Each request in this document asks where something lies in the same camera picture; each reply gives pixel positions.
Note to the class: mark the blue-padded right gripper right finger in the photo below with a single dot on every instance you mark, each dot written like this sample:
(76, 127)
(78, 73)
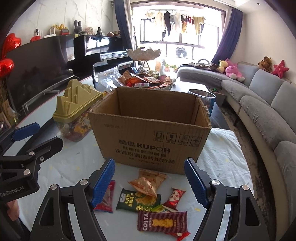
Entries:
(245, 221)

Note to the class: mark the small red candy packet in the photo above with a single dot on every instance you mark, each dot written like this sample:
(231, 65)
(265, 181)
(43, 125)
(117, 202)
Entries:
(174, 198)

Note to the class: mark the left blue curtain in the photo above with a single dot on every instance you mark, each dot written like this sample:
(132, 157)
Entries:
(124, 22)

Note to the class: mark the black television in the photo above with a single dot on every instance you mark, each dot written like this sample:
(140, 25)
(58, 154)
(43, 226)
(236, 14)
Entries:
(39, 65)

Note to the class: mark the clear plastic zip bag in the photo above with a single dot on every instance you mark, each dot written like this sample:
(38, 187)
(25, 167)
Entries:
(107, 80)

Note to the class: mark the black piano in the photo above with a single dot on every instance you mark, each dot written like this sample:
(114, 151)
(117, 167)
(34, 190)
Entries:
(94, 54)

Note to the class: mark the brown plush lion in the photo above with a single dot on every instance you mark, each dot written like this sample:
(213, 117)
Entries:
(266, 64)

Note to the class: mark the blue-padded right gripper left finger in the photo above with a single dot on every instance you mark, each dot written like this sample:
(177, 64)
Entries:
(53, 219)

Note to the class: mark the grey curved sofa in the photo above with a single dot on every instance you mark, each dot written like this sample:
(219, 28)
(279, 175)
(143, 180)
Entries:
(266, 106)

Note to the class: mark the orange snack packet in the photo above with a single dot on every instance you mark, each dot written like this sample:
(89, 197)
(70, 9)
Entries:
(148, 182)

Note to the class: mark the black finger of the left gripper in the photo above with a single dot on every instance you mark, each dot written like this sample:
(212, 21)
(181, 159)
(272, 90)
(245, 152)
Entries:
(43, 152)

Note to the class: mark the yellow plush toy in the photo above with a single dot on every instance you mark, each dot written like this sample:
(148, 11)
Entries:
(222, 66)

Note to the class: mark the gold-lidded clear candy jar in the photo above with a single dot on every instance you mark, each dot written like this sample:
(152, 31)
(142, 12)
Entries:
(71, 114)

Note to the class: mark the red jerky snack packet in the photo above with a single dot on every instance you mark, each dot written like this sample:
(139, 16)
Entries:
(106, 204)

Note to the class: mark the right blue curtain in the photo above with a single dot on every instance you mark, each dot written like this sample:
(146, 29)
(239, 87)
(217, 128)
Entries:
(230, 36)

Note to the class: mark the light blue table cloth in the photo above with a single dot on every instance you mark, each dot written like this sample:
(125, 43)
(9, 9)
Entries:
(221, 157)

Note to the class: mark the blue curtain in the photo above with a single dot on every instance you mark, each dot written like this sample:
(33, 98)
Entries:
(230, 36)
(124, 22)

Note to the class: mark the pink plush toy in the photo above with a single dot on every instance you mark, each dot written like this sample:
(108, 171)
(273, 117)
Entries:
(233, 72)

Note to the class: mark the green cracker packet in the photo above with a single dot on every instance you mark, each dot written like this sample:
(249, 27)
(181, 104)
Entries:
(135, 201)

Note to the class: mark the brown cardboard box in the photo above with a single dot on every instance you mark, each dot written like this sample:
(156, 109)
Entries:
(150, 129)

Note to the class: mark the clear nut canister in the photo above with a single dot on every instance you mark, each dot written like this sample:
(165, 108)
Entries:
(207, 98)

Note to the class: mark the red star pillow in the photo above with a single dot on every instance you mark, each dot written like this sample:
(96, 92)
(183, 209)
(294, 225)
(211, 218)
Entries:
(280, 69)

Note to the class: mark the tiered white snack bowl stand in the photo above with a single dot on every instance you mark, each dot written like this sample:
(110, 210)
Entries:
(143, 76)

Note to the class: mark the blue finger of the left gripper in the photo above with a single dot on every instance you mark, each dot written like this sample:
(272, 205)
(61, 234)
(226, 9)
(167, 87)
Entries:
(24, 132)

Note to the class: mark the maroon Costa cookie packet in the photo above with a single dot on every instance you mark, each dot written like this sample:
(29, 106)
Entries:
(171, 223)

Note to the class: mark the person's hand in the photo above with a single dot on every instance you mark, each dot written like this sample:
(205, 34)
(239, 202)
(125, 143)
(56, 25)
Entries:
(13, 210)

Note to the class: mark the dried flower bouquet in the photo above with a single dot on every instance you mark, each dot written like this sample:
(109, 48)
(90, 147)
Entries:
(11, 117)

